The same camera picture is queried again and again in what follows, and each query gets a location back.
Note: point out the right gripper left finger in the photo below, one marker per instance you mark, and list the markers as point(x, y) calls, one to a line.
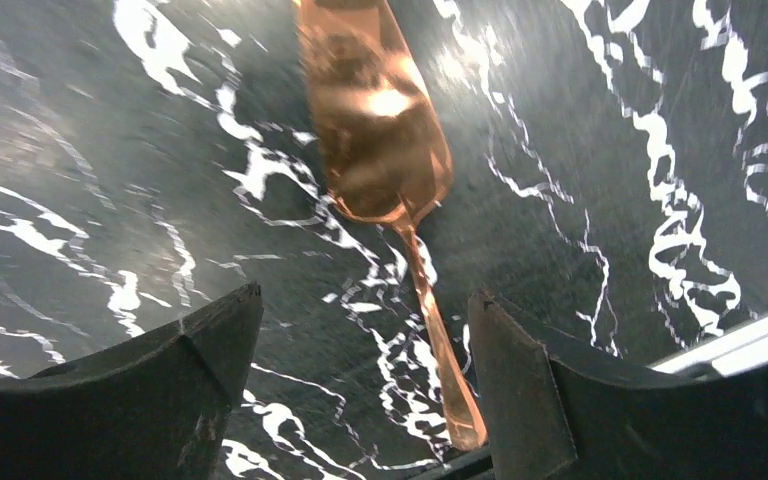
point(153, 407)

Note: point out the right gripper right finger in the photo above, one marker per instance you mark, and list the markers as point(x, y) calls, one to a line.
point(557, 408)

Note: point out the copper cake server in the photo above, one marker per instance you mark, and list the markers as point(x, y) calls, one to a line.
point(386, 158)

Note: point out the aluminium frame rail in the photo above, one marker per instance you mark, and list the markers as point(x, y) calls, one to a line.
point(740, 349)

